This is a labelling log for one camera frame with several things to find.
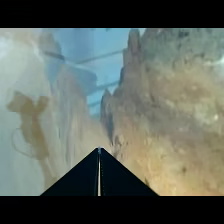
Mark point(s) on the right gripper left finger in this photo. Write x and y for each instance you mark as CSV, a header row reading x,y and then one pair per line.
x,y
81,180

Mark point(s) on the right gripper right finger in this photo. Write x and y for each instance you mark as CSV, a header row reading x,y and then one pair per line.
x,y
120,180

